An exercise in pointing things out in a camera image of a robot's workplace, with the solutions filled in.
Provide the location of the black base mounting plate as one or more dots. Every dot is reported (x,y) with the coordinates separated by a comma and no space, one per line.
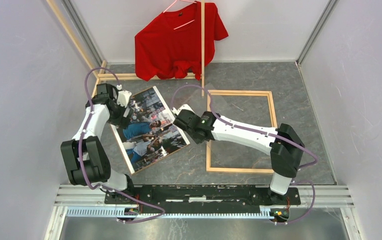
(203,199)

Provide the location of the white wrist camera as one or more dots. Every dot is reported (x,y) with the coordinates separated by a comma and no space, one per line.
(123,96)
(184,107)

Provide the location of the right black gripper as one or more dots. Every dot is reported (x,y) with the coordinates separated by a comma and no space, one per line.
(190,134)

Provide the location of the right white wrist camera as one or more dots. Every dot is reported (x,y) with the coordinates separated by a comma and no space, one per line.
(184,107)

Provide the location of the pink clothes hanger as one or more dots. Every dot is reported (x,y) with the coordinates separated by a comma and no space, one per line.
(180,13)

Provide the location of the red t-shirt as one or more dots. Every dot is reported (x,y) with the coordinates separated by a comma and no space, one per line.
(172,54)

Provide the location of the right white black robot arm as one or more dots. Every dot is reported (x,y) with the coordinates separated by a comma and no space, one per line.
(281,144)

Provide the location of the wooden clothes rack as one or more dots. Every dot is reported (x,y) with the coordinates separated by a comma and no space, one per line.
(99,71)

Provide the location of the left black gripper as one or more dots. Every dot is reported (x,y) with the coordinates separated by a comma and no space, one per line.
(123,121)

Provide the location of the brown backing board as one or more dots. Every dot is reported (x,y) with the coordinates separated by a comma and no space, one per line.
(134,170)

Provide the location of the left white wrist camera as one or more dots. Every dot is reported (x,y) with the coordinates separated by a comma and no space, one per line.
(123,96)

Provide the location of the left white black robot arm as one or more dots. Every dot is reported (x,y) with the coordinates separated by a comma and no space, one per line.
(85,159)

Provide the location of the light wooden picture frame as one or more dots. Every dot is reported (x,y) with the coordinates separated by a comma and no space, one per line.
(272,114)

